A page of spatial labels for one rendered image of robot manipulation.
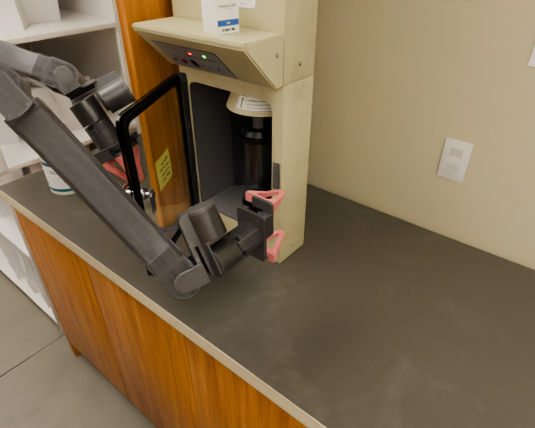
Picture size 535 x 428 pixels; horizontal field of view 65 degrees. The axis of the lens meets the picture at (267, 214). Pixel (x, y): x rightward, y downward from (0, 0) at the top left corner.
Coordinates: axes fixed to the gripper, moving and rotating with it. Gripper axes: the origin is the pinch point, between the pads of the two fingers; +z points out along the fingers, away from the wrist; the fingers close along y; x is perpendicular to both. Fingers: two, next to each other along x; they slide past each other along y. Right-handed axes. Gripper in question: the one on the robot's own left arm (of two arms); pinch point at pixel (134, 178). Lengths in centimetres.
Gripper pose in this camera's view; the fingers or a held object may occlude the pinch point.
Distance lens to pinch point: 100.5
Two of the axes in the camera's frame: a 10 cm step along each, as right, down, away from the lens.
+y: -8.8, 2.9, 3.8
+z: 4.4, 7.9, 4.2
